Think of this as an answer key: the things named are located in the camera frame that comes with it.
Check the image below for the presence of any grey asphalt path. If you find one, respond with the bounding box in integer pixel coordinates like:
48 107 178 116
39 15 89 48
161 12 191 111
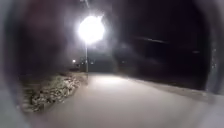
39 73 224 128

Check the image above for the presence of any street lamp on pole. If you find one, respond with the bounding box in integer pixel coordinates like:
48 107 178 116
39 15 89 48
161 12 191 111
77 0 106 74

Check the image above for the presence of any dark grass verge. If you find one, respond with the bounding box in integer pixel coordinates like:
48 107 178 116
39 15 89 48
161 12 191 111
124 73 214 102

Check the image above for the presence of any grass verge with snow patches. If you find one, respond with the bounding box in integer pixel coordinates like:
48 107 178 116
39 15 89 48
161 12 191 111
20 71 90 113

